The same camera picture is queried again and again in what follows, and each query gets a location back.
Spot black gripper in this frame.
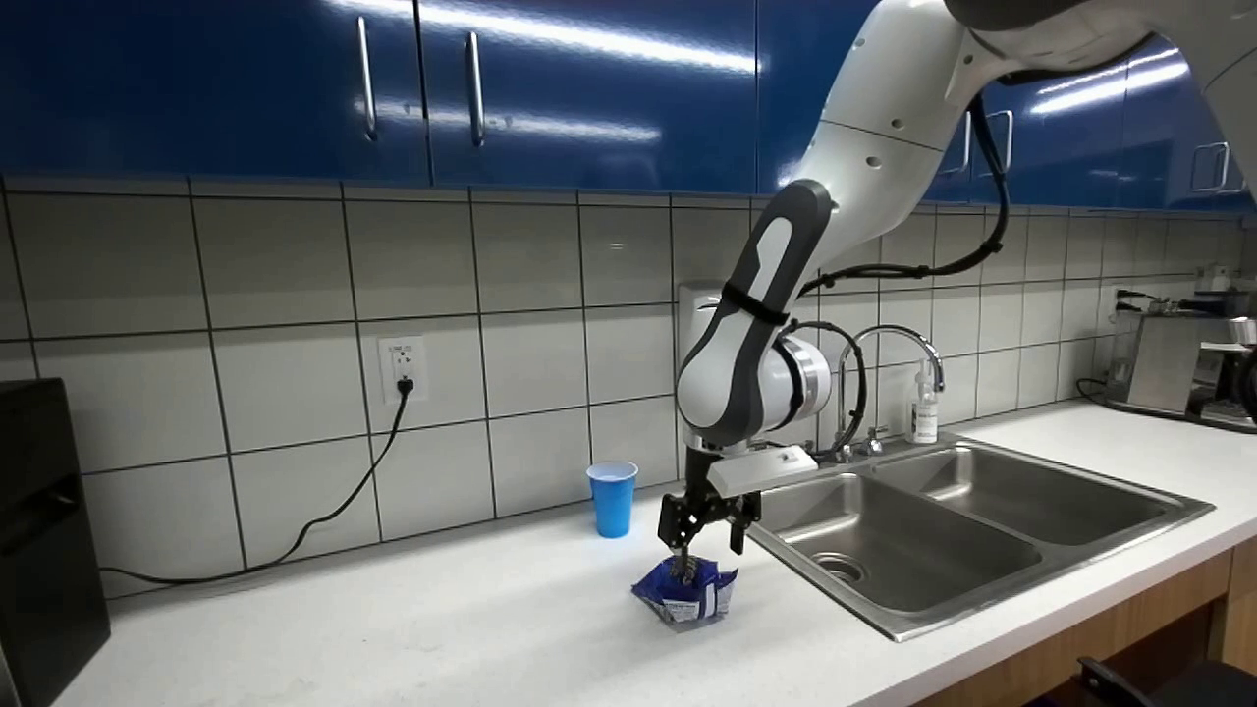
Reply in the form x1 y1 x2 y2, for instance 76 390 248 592
656 446 762 581

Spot blue snack packet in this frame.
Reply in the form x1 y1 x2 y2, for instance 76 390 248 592
632 558 737 628

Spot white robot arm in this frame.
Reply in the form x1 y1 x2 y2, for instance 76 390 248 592
658 0 1257 576

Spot chrome sink faucet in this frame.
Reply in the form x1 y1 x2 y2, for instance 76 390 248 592
839 323 948 457

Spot stainless steel double sink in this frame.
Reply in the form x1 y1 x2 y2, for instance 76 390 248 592
749 440 1211 639

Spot blue plastic cup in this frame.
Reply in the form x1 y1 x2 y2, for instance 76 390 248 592
584 463 637 537

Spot soap bottle by faucet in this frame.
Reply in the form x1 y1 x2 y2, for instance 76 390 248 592
911 391 940 444

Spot black chair seat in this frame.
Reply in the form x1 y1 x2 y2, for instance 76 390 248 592
1080 656 1257 707

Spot blue upper cabinets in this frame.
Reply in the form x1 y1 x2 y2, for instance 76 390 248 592
0 0 1257 211

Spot black appliance at left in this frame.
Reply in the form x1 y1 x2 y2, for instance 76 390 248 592
0 381 110 707

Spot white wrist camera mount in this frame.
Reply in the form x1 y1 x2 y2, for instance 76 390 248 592
708 444 818 500

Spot black power cable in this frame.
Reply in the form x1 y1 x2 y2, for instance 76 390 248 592
95 372 421 590

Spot white wall outlet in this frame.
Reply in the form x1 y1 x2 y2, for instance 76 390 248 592
381 336 429 395

